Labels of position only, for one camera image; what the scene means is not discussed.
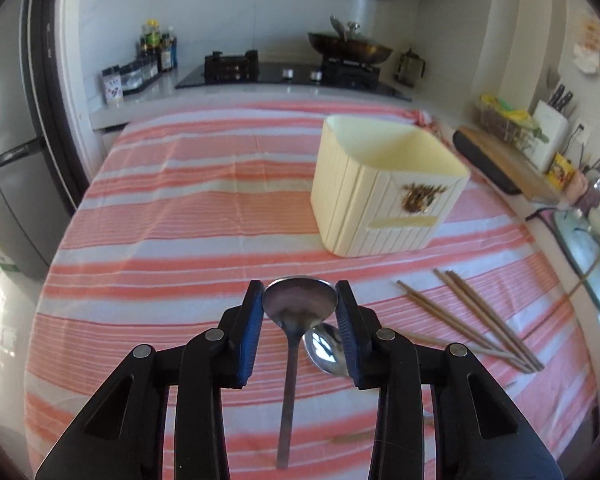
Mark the wire rack with yellow cloths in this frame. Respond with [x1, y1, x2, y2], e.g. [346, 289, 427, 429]
[475, 94, 551, 153]

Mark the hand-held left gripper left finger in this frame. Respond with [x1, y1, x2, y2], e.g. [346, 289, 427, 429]
[34, 279, 266, 480]

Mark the pink plastic container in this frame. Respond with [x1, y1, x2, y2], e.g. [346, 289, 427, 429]
[570, 167, 600, 211]

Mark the white knife block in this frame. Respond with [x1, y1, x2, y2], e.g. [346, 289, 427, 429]
[532, 82, 577, 172]

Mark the pink black trimmed pot holder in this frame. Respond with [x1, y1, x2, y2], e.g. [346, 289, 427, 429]
[525, 206, 562, 241]

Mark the black gas stove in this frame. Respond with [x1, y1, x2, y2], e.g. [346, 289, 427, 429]
[175, 49, 413, 102]

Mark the dark wok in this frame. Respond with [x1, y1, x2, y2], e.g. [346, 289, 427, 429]
[307, 30, 396, 65]

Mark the dark sauce bottle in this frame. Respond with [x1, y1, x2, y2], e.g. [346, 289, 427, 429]
[159, 27, 178, 72]

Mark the silver refrigerator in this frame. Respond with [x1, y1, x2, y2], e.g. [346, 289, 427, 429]
[0, 0, 88, 281]

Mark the thin bamboo stick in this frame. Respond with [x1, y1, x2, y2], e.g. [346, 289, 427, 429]
[565, 220, 600, 302]

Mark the cream ribbed utensil holder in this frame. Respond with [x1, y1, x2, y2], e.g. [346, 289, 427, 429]
[310, 115, 471, 258]

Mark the yellow snack packet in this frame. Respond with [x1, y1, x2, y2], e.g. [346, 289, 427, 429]
[547, 152, 579, 191]

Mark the wall hanging card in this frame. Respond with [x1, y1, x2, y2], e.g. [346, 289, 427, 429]
[572, 15, 600, 76]

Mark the white label spice jar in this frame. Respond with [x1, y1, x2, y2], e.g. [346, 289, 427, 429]
[101, 66, 125, 106]

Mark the yellow cap oil bottle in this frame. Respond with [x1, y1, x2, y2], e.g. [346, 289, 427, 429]
[140, 19, 162, 61]

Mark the row of dark spice jars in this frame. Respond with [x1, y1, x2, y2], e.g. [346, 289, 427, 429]
[120, 57, 161, 93]

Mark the large metal spoon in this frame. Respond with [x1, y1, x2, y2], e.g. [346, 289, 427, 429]
[262, 276, 339, 470]

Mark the wooden cutting board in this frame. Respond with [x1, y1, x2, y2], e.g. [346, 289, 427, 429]
[452, 125, 573, 201]

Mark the pink white striped cloth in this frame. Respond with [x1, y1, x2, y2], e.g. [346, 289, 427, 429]
[24, 102, 598, 480]

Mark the small metal spoon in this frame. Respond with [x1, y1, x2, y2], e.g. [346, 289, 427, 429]
[302, 323, 353, 378]

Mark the wooden chopstick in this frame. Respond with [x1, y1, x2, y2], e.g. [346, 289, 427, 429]
[396, 280, 533, 373]
[445, 270, 546, 370]
[404, 332, 520, 361]
[433, 268, 538, 372]

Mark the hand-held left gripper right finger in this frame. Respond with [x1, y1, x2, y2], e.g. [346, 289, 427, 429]
[334, 280, 566, 480]

